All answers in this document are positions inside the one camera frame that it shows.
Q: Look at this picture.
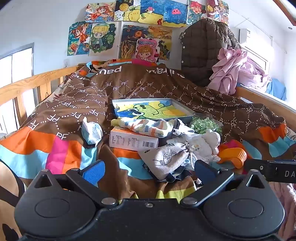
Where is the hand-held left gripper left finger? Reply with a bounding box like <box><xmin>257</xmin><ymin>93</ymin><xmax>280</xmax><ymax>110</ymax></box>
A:
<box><xmin>35</xmin><ymin>160</ymin><xmax>119</xmax><ymax>207</ymax></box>

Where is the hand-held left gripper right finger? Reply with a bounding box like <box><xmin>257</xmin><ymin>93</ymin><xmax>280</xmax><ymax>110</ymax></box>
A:
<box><xmin>180</xmin><ymin>159</ymin><xmax>269</xmax><ymax>207</ymax></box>

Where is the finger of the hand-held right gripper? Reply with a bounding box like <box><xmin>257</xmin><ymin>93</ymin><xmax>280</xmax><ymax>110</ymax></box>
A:
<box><xmin>245</xmin><ymin>159</ymin><xmax>270</xmax><ymax>182</ymax></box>

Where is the white cloth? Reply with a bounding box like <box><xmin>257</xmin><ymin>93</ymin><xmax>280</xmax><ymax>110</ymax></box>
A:
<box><xmin>183</xmin><ymin>129</ymin><xmax>221</xmax><ymax>163</ymax></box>

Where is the white blue packet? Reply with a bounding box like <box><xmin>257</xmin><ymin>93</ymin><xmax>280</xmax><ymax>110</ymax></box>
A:
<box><xmin>81</xmin><ymin>116</ymin><xmax>103</xmax><ymax>147</ymax></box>

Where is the grey drawstring pouch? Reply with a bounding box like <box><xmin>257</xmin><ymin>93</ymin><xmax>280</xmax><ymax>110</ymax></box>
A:
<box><xmin>138</xmin><ymin>142</ymin><xmax>197</xmax><ymax>181</ymax></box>

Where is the pastel striped cloth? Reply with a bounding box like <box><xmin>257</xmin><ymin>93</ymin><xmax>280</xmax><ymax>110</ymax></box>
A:
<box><xmin>111</xmin><ymin>117</ymin><xmax>175</xmax><ymax>139</ymax></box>

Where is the grey tray with cartoon painting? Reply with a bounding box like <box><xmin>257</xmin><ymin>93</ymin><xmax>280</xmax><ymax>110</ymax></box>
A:
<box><xmin>112</xmin><ymin>98</ymin><xmax>196</xmax><ymax>123</ymax></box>

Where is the orange plastic cup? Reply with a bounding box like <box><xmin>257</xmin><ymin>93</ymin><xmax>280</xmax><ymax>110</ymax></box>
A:
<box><xmin>217</xmin><ymin>142</ymin><xmax>248</xmax><ymax>169</ymax></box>

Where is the pink fuzzy cloth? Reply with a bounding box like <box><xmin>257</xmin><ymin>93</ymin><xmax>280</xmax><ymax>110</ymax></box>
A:
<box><xmin>268</xmin><ymin>182</ymin><xmax>296</xmax><ymax>241</ymax></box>

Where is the glass jar of green stars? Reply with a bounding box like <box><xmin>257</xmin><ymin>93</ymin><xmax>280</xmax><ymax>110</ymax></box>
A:
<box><xmin>189</xmin><ymin>116</ymin><xmax>223</xmax><ymax>135</ymax></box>

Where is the white and orange carton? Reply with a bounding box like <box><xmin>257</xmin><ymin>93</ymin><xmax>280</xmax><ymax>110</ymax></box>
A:
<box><xmin>109</xmin><ymin>128</ymin><xmax>160</xmax><ymax>151</ymax></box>

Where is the blue cloth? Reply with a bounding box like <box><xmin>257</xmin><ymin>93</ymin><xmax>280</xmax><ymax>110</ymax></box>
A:
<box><xmin>266</xmin><ymin>79</ymin><xmax>287</xmax><ymax>101</ymax></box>

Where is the tan and black cushion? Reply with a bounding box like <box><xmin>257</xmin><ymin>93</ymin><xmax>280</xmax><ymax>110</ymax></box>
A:
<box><xmin>0</xmin><ymin>159</ymin><xmax>27</xmax><ymax>241</ymax></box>

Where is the brown patterned printed blanket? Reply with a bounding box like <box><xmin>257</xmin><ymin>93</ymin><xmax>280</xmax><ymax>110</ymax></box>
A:
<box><xmin>0</xmin><ymin>59</ymin><xmax>296</xmax><ymax>202</ymax></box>

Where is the pink shirt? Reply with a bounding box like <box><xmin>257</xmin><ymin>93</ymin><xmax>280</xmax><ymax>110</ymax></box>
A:
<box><xmin>207</xmin><ymin>47</ymin><xmax>272</xmax><ymax>95</ymax></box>

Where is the brown quilted jacket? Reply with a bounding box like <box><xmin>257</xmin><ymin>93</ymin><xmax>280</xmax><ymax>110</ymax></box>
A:
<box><xmin>179</xmin><ymin>18</ymin><xmax>242</xmax><ymax>87</ymax></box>

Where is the white air conditioner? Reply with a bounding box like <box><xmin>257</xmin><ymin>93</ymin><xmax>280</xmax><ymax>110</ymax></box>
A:
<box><xmin>239</xmin><ymin>28</ymin><xmax>252</xmax><ymax>44</ymax></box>

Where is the wooden bed frame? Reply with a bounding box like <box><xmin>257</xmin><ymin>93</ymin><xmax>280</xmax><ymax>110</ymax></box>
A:
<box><xmin>0</xmin><ymin>66</ymin><xmax>296</xmax><ymax>139</ymax></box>

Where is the blond figure pink wall poster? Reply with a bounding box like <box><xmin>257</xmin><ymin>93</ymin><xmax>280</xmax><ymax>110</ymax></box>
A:
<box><xmin>135</xmin><ymin>38</ymin><xmax>161</xmax><ymax>63</ymax></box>

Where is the blond figure green wall poster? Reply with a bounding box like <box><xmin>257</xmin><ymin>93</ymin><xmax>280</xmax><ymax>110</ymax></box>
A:
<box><xmin>89</xmin><ymin>22</ymin><xmax>123</xmax><ymax>56</ymax></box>

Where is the orange-haired girl wall poster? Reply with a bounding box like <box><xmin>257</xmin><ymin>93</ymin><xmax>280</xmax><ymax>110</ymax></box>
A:
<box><xmin>67</xmin><ymin>21</ymin><xmax>93</xmax><ymax>56</ymax></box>

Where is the yellow seaweed wall poster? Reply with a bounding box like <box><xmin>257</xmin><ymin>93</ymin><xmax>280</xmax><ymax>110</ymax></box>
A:
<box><xmin>120</xmin><ymin>24</ymin><xmax>148</xmax><ymax>59</ymax></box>

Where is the orange landscape wall poster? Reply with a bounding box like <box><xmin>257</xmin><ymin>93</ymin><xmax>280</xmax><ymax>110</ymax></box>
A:
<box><xmin>148</xmin><ymin>25</ymin><xmax>173</xmax><ymax>39</ymax></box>

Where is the cartoon figure wall poster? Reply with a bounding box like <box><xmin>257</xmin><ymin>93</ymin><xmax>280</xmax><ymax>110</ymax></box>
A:
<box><xmin>207</xmin><ymin>0</ymin><xmax>229</xmax><ymax>24</ymax></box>

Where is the red-haired boy wall poster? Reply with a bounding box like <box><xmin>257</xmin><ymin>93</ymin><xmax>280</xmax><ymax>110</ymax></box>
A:
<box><xmin>187</xmin><ymin>0</ymin><xmax>206</xmax><ymax>25</ymax></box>

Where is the pink jellyfish wall poster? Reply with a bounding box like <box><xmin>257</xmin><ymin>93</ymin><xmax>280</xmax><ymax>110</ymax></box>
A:
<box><xmin>163</xmin><ymin>0</ymin><xmax>189</xmax><ymax>27</ymax></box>

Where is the red-haired girl wall poster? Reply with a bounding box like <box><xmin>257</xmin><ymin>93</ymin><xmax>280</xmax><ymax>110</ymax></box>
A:
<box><xmin>84</xmin><ymin>3</ymin><xmax>115</xmax><ymax>22</ymax></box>

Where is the yellow moon wall poster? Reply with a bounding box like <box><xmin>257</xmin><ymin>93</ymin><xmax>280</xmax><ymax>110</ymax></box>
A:
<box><xmin>115</xmin><ymin>0</ymin><xmax>141</xmax><ymax>21</ymax></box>

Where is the fish wall poster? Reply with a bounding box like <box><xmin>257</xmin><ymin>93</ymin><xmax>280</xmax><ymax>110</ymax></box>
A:
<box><xmin>139</xmin><ymin>0</ymin><xmax>166</xmax><ymax>24</ymax></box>

